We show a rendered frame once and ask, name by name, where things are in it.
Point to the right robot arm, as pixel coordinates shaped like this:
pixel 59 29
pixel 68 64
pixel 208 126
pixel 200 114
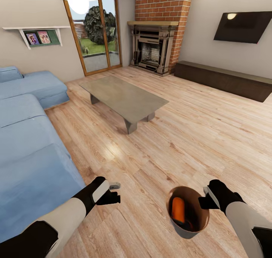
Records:
pixel 253 230

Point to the wood fireplace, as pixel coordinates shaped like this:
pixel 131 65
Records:
pixel 152 46

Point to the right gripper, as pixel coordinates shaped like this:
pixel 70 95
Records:
pixel 206 204

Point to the trash can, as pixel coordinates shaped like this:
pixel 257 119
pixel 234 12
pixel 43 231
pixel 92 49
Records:
pixel 193 212

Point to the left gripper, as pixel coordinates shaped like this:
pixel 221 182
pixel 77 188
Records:
pixel 112 198

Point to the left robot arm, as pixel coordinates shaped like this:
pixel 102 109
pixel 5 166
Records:
pixel 46 236

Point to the can of soda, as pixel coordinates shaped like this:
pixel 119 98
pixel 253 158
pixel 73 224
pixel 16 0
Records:
pixel 188 226
pixel 178 211

